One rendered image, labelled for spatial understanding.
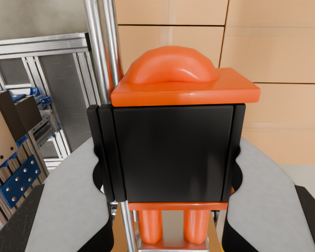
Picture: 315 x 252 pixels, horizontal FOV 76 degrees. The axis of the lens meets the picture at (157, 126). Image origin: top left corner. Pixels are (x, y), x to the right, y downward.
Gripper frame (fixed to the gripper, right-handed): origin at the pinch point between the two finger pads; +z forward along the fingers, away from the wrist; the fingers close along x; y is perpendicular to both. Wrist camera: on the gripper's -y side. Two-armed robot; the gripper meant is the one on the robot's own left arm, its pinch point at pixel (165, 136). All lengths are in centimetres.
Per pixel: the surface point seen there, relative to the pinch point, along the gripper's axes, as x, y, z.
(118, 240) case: -17, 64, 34
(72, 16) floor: -54, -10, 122
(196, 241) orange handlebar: 2.5, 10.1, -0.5
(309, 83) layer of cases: 58, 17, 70
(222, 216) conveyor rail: 30, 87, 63
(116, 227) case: -19, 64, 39
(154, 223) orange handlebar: -1.0, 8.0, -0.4
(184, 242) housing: 1.5, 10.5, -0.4
